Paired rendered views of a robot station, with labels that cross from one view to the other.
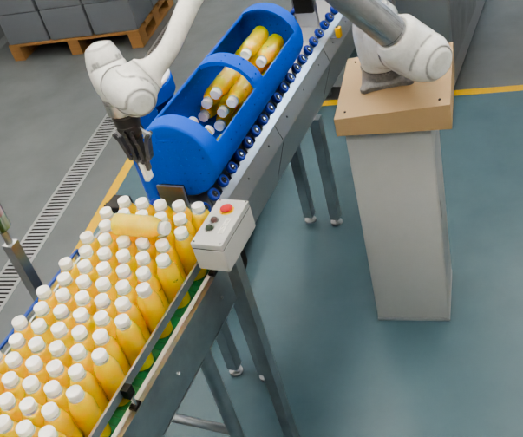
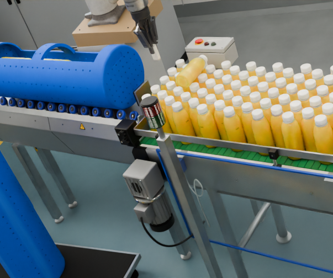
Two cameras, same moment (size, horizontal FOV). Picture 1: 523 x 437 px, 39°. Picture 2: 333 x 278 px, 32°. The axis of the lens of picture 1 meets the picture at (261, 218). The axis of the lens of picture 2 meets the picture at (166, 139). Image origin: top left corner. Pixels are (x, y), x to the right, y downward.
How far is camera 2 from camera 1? 2.87 m
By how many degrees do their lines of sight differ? 61
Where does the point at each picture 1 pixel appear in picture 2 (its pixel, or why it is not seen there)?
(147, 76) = not seen: outside the picture
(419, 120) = (154, 10)
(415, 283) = not seen: hidden behind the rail
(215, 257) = (232, 50)
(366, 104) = (128, 20)
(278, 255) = (83, 238)
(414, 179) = (154, 62)
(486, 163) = not seen: hidden behind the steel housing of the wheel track
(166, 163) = (120, 84)
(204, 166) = (138, 66)
